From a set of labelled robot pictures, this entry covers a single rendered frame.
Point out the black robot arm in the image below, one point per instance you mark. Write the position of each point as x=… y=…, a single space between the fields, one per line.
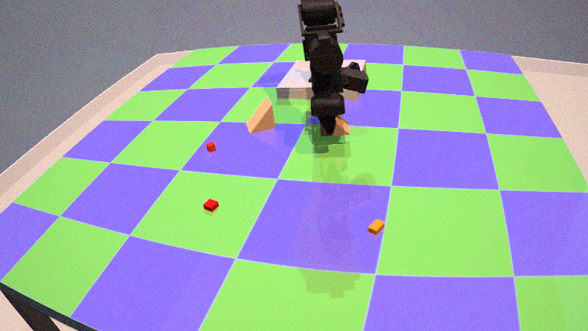
x=322 y=47

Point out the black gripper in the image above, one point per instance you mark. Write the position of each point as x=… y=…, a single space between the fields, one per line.
x=326 y=104

